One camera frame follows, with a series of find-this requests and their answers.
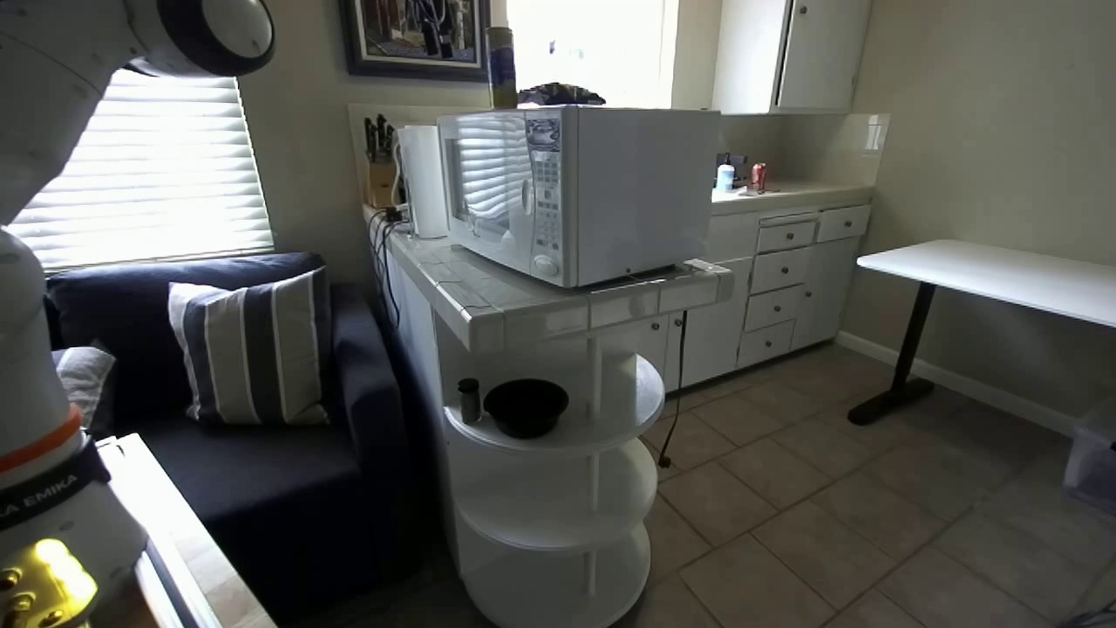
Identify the yellow and blue can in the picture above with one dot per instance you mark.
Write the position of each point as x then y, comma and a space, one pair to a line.
503, 72

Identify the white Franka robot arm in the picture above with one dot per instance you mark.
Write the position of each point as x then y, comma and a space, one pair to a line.
48, 72

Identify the robot base indicator light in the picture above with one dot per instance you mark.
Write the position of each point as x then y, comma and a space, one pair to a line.
48, 586

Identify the white microwave oven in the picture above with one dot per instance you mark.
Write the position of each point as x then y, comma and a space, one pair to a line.
604, 194

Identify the black object on microwave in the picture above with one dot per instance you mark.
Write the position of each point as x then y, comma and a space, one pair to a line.
561, 94

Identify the red can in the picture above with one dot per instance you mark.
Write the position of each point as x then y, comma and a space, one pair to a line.
759, 177

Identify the tiled counter with round shelves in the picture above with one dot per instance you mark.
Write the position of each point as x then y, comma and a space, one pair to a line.
500, 298

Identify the black bowl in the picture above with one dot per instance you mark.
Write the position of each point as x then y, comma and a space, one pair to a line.
523, 407

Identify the small dark cup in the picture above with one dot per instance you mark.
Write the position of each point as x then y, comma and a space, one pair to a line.
467, 401

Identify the white paper towel roll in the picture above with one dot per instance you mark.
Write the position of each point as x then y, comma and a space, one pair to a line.
422, 178

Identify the light blue bottle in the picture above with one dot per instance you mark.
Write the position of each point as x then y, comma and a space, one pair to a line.
725, 178

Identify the wooden knife block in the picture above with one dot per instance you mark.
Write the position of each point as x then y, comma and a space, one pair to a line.
382, 170

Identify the white kitchen drawer cabinet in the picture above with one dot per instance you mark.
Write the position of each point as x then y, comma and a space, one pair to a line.
788, 308

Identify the striped blue white pillow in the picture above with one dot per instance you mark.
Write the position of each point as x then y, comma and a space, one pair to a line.
247, 350

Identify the large dark framed picture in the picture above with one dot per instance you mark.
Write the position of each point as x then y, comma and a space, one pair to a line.
413, 37

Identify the navy blue sofa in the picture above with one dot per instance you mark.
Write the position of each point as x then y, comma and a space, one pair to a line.
292, 489

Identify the white window blinds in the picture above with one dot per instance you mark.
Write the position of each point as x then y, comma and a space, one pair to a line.
160, 177

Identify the white desk with black leg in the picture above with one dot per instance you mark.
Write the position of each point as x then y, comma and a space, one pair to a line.
997, 275

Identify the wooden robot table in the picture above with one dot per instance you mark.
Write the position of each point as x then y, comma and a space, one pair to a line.
174, 536

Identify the plain grey cushion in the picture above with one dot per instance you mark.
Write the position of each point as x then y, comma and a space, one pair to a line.
86, 385

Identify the white wall cabinet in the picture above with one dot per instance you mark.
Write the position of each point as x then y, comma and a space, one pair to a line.
802, 55

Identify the white wall outlet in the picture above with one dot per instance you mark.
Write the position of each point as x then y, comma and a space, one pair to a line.
875, 133

